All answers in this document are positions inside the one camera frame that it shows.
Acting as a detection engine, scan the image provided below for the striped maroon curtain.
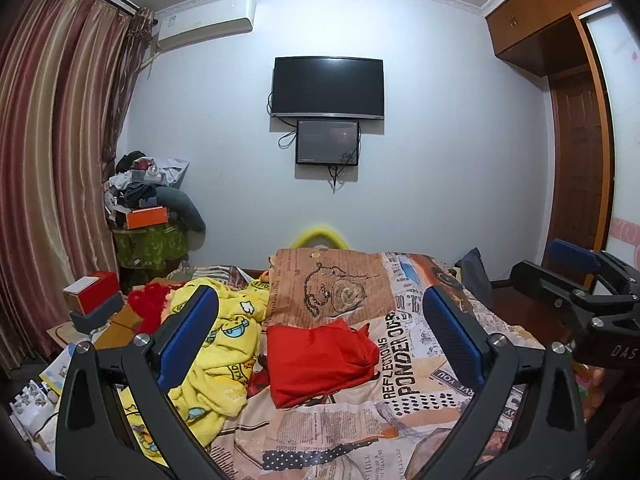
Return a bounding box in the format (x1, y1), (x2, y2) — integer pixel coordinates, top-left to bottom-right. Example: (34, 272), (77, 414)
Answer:
(1, 0), (154, 370)

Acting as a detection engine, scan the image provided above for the red garment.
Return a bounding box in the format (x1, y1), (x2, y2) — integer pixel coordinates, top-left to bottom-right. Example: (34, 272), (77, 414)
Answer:
(266, 318), (380, 408)

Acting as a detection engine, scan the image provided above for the white power strip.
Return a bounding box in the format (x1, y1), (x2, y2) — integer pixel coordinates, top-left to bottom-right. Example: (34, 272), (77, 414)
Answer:
(10, 380), (60, 440)

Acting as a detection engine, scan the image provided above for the green patterned cloth table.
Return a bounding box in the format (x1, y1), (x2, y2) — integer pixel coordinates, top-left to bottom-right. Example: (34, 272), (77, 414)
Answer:
(112, 223), (189, 271)

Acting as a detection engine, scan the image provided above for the brown wooden wardrobe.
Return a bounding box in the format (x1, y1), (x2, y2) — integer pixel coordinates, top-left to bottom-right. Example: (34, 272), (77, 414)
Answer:
(484, 0), (614, 250)

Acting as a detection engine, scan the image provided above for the yellow cartoon blanket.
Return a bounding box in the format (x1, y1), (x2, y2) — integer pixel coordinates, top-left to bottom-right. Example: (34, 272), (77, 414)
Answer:
(117, 276), (271, 468)

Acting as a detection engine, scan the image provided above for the red white small box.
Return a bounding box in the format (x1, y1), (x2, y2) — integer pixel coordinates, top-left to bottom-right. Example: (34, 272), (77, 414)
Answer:
(63, 271), (120, 314)

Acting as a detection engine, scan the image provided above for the small black wall monitor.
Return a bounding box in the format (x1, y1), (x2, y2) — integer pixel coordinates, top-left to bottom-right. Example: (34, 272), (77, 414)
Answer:
(295, 119), (360, 166)

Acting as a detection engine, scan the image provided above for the purple grey backpack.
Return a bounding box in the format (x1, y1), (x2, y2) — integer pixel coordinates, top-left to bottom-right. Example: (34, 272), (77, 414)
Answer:
(456, 247), (494, 310)

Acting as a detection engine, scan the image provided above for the yellow curved bed rail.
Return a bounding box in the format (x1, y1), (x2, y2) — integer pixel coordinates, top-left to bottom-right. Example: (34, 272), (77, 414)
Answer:
(291, 226), (349, 249)

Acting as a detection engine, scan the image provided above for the black wall television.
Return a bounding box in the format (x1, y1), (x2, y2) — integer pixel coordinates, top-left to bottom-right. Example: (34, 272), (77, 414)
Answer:
(270, 56), (385, 120)

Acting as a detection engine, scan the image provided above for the grey neck pillow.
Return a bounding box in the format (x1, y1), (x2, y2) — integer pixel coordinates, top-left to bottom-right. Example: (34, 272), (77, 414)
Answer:
(155, 186), (206, 233)

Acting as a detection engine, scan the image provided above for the newspaper print bed cover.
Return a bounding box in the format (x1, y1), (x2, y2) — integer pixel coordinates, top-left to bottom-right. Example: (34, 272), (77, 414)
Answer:
(213, 248), (536, 479)

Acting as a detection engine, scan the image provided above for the clutter pile on table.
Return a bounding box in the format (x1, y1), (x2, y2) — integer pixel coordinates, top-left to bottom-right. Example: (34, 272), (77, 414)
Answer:
(103, 151), (190, 216)

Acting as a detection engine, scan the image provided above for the orange box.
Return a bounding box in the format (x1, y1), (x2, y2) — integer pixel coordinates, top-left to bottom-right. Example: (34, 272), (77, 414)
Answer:
(122, 206), (168, 230)

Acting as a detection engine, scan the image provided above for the red fluffy cloth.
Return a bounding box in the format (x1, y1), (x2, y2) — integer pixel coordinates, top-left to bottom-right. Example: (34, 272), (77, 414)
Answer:
(127, 282), (181, 335)

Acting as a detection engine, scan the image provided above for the white air conditioner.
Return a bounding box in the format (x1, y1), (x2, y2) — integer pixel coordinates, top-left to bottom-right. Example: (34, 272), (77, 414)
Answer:
(157, 0), (256, 52)

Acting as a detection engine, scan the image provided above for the brown wooden door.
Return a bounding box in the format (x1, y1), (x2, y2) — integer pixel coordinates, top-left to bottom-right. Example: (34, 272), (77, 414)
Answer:
(548, 70), (602, 249)

